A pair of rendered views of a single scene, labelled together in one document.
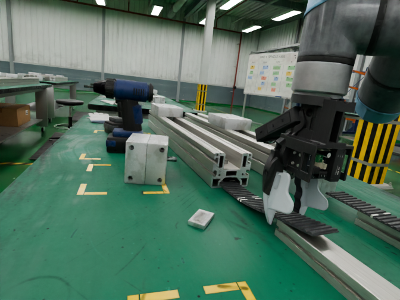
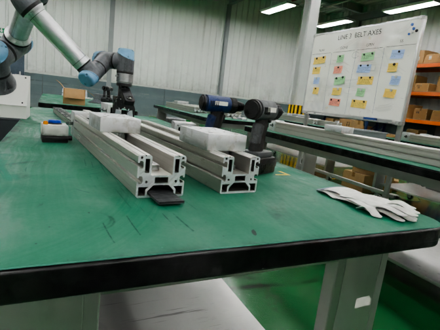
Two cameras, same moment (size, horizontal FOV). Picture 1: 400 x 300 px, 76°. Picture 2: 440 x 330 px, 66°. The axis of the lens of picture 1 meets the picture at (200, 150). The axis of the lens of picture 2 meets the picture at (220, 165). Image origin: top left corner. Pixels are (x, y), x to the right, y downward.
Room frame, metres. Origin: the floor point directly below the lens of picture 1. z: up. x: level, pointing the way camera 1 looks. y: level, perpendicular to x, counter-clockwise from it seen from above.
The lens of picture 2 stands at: (2.06, 0.06, 0.98)
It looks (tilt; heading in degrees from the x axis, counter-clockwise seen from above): 11 degrees down; 171
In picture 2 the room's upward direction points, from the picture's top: 7 degrees clockwise
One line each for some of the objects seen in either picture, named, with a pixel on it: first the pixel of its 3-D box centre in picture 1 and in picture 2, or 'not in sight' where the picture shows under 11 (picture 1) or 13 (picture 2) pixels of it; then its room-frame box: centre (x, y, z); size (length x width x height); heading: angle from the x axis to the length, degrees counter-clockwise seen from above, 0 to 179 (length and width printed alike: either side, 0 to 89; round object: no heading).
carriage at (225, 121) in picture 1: (228, 124); (113, 126); (1.02, -0.10, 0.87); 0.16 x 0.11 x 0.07; 23
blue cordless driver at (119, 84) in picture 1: (118, 116); (223, 126); (0.79, 0.26, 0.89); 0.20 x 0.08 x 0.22; 105
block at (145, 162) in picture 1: (153, 158); (180, 133); (0.59, 0.11, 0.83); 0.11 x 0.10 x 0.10; 98
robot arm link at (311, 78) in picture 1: (321, 82); (124, 78); (0.39, -0.16, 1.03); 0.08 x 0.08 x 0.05
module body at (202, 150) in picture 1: (181, 134); (171, 145); (0.95, 0.08, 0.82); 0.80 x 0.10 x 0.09; 23
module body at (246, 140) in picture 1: (226, 136); (112, 143); (1.02, -0.10, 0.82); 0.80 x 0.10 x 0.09; 23
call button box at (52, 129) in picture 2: not in sight; (57, 131); (0.81, -0.32, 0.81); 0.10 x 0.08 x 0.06; 113
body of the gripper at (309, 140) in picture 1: (312, 137); (123, 96); (0.38, -0.16, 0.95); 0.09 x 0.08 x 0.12; 23
